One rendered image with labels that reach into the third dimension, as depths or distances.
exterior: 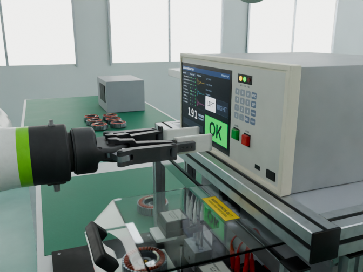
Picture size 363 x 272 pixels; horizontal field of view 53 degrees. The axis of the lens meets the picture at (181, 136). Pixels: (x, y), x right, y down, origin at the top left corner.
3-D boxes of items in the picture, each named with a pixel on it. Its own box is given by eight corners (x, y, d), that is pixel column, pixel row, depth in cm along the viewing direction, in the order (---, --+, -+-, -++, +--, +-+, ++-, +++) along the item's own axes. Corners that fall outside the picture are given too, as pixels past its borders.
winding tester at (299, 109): (280, 197, 58) (290, 65, 52) (180, 132, 97) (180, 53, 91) (447, 166, 71) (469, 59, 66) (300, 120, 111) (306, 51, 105)
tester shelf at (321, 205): (310, 265, 48) (314, 234, 47) (155, 137, 109) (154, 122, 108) (515, 209, 64) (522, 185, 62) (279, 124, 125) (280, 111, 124)
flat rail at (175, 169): (289, 289, 52) (290, 271, 51) (156, 158, 108) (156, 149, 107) (296, 287, 53) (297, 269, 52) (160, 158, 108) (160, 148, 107)
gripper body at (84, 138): (69, 165, 63) (122, 159, 66) (74, 183, 56) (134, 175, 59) (66, 123, 61) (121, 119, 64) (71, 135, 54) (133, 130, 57)
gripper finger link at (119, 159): (98, 142, 59) (94, 153, 54) (130, 142, 60) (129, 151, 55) (99, 156, 60) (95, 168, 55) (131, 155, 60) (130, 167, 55)
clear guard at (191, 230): (108, 324, 47) (106, 284, 45) (84, 233, 68) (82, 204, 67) (314, 267, 58) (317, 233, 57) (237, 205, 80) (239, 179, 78)
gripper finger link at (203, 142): (173, 136, 62) (174, 137, 61) (210, 133, 64) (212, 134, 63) (173, 154, 62) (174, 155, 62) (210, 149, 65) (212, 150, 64)
